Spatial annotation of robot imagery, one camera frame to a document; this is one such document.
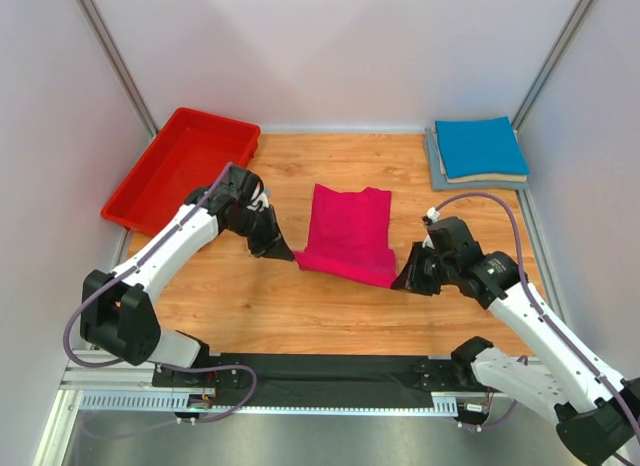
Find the magenta t shirt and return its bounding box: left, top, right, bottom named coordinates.
left=295, top=184, right=396, bottom=289

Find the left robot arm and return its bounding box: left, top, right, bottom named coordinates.
left=73, top=163, right=295, bottom=369

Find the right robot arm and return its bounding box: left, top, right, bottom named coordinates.
left=392, top=212, right=639, bottom=465

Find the grey folded t shirt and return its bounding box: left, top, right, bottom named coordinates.
left=424, top=128, right=528, bottom=191

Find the beige folded t shirt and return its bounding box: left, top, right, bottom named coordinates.
left=436, top=138, right=529, bottom=183

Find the red plastic bin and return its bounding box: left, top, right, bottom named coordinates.
left=101, top=108, right=261, bottom=236

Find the blue folded t shirt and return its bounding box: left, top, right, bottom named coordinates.
left=435, top=116, right=529, bottom=184

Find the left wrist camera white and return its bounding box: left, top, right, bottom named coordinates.
left=247, top=182, right=271, bottom=212

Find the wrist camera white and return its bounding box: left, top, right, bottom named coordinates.
left=247, top=182, right=271, bottom=212
left=422, top=207, right=440, bottom=249

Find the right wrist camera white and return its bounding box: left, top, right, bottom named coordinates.
left=422, top=207, right=440, bottom=249

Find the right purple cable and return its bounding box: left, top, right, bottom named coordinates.
left=424, top=191, right=640, bottom=466

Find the purple cable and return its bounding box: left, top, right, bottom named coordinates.
left=424, top=191, right=640, bottom=466
left=62, top=160, right=259, bottom=425

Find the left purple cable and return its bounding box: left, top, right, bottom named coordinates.
left=62, top=160, right=259, bottom=425

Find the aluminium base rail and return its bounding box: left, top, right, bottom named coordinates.
left=59, top=348, right=566, bottom=422

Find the left frame post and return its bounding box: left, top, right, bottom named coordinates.
left=75, top=0, right=159, bottom=137

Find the frame post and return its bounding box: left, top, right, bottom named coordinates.
left=512, top=0, right=598, bottom=131
left=75, top=0, right=159, bottom=137

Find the right frame post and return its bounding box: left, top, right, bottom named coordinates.
left=512, top=0, right=598, bottom=131

